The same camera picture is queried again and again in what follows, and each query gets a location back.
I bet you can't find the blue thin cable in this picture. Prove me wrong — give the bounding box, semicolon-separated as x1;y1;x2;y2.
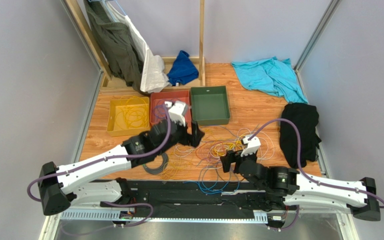
152;99;243;196

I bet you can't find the orange yellow thin cable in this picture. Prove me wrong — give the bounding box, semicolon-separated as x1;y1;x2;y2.
115;95;193;181

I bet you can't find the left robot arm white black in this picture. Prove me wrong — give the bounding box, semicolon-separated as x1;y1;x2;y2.
37;119;205;216

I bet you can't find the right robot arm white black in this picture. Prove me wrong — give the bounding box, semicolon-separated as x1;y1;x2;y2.
220;150;381;222

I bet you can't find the red plastic bin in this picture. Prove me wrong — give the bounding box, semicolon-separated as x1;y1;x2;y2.
149;90;192;126

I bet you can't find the green plastic bin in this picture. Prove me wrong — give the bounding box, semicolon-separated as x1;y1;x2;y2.
190;86;231;126

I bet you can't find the yellow plastic bin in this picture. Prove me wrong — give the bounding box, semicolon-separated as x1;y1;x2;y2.
106;95;151;137

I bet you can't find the white garment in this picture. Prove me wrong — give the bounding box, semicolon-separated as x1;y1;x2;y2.
104;3;170;94

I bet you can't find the dark blue cloth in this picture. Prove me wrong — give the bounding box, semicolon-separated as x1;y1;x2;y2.
167;50;199;86

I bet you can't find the black cloth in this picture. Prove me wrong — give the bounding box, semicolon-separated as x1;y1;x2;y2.
279;103;322;169

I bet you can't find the olive green garment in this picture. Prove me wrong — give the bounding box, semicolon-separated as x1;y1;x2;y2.
84;0;144;94

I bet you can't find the cyan cloth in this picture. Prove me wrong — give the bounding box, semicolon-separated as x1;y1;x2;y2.
231;56;309;104

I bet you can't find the orange red thin cable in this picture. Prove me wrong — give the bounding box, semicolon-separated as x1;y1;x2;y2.
193;139;220;164

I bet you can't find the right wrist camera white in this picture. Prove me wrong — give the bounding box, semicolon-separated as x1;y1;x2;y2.
240;134;261;157

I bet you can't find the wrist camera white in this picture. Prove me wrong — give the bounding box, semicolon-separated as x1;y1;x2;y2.
164;100;189;127
240;134;261;157

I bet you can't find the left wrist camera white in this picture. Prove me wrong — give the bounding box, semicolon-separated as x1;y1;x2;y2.
164;100;189;127

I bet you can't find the bright yellow cable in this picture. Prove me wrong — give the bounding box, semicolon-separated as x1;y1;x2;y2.
210;139;246;159

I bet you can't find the grey coiled cable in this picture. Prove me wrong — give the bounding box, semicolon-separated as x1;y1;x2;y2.
142;153;170;176

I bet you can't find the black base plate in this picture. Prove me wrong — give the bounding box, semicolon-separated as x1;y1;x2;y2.
68;179;289;221

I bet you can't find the wooden rack frame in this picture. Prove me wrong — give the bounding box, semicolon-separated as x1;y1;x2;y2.
63;0;207;93

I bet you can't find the aluminium rail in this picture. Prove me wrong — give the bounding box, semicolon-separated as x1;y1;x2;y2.
58;207;269;225

